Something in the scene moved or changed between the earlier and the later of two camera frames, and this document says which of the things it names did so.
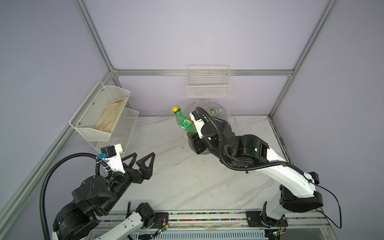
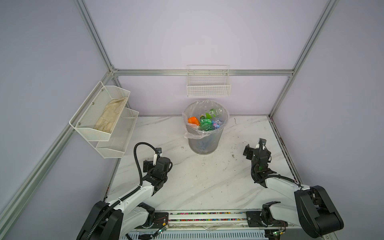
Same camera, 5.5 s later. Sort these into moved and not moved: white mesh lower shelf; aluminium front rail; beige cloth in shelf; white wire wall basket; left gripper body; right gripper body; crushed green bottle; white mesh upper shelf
Moved: right gripper body; left gripper body; crushed green bottle
Not moved: white wire wall basket; aluminium front rail; white mesh upper shelf; white mesh lower shelf; beige cloth in shelf
